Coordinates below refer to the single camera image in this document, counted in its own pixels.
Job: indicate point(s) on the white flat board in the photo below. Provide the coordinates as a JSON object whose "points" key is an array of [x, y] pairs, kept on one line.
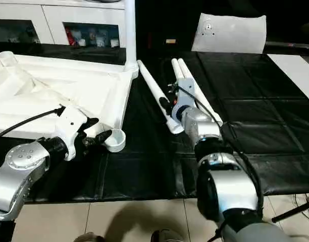
{"points": [[296, 73]]}

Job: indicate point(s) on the small gold label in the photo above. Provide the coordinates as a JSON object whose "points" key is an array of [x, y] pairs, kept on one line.
{"points": [[170, 41]]}

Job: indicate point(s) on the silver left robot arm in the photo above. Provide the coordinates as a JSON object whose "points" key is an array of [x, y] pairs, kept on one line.
{"points": [[18, 171]]}

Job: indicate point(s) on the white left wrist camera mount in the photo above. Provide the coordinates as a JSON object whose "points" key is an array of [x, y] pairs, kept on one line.
{"points": [[71, 121]]}

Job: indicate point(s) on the black padded work mat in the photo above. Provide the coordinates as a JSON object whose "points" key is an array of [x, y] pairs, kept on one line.
{"points": [[245, 100]]}

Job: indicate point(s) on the black metal bar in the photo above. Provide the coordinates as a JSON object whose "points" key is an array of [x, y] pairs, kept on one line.
{"points": [[296, 210]]}

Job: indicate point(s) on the red bottle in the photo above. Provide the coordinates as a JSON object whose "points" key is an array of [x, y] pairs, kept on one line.
{"points": [[70, 37]]}

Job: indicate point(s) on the white jar with blue print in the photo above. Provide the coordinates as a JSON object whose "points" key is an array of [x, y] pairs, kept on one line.
{"points": [[102, 41]]}

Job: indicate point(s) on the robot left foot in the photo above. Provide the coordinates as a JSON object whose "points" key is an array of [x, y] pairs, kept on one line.
{"points": [[91, 238]]}

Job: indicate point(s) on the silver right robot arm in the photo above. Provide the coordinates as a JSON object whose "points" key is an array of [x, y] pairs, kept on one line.
{"points": [[227, 181]]}

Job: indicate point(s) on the small white jar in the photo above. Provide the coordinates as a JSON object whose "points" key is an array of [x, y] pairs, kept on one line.
{"points": [[81, 42], [114, 43]]}

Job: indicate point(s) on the white cabinet with glass doors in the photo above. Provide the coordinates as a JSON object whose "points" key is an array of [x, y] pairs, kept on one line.
{"points": [[56, 15]]}

